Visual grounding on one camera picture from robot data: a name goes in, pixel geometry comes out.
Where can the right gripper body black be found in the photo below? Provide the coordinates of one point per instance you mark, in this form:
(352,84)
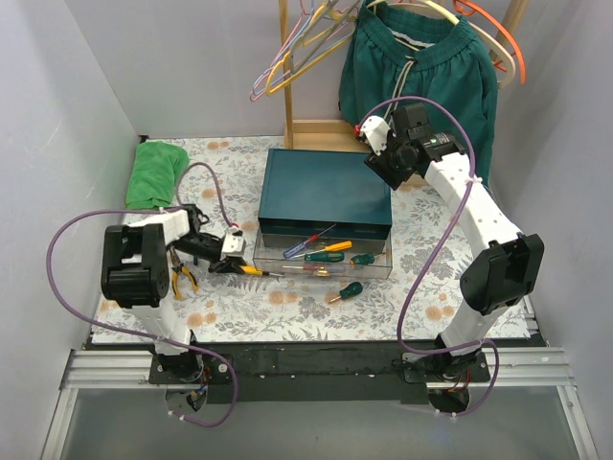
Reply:
(380,166)

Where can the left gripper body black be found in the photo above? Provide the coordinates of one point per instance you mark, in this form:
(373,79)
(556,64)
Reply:
(222,262)

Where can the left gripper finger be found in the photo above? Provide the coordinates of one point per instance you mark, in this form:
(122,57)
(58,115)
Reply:
(219,267)
(235,262)

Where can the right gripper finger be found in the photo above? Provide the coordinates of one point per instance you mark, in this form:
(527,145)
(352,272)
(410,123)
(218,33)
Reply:
(380,165)
(406,166)

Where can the yellow black screwdriver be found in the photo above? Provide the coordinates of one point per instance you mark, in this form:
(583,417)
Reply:
(253,271)

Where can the blue red screwdriver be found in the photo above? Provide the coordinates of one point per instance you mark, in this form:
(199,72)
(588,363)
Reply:
(302,245)
(318,269)

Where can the orange handled screwdriver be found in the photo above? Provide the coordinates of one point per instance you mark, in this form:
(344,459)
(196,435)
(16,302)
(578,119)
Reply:
(335,247)

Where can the long green screwdriver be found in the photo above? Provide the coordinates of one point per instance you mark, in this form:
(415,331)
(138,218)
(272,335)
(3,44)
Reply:
(322,257)

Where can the clear acrylic drawer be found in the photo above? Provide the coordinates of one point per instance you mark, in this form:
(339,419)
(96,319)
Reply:
(269,249)

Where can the small green screwdriver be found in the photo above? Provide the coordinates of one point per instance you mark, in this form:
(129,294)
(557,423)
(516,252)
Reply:
(364,259)

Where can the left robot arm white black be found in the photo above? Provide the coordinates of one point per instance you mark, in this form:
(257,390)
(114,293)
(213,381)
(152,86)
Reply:
(138,262)

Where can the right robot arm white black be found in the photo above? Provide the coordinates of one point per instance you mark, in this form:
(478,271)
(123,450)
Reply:
(422,137)

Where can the teal drawer box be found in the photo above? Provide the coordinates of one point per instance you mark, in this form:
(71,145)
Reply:
(305,192)

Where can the green folded cloth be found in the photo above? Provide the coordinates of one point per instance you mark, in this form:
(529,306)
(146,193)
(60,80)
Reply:
(156,170)

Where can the wooden rack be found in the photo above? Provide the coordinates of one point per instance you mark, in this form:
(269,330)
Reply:
(333,133)

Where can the green shorts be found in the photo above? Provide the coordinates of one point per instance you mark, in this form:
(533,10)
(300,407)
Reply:
(474,111)

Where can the stubby green screwdriver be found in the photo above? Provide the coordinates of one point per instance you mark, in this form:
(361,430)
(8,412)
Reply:
(352,290)

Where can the cream hanger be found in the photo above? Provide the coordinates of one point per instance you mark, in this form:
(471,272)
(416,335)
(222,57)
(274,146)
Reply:
(420,50)

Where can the yellow hanger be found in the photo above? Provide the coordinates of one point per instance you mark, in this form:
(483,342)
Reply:
(280,79)

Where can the orange hanger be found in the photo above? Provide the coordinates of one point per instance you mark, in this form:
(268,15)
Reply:
(505,53)

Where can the grey hanger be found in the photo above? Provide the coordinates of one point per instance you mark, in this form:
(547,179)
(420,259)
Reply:
(330,28)

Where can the pink hanger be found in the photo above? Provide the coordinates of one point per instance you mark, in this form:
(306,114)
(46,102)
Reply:
(288,38)

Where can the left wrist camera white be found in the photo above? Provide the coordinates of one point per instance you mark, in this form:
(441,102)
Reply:
(233,243)

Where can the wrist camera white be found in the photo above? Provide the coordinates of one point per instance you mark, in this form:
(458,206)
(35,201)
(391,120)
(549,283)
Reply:
(233,243)
(374,132)

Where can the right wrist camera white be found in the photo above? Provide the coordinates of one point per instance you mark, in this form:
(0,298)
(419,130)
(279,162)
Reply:
(374,132)

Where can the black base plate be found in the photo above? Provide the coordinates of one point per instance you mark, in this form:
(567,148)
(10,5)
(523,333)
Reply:
(327,372)

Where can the aluminium rail frame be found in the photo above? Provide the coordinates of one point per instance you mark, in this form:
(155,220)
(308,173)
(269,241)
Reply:
(107,409)

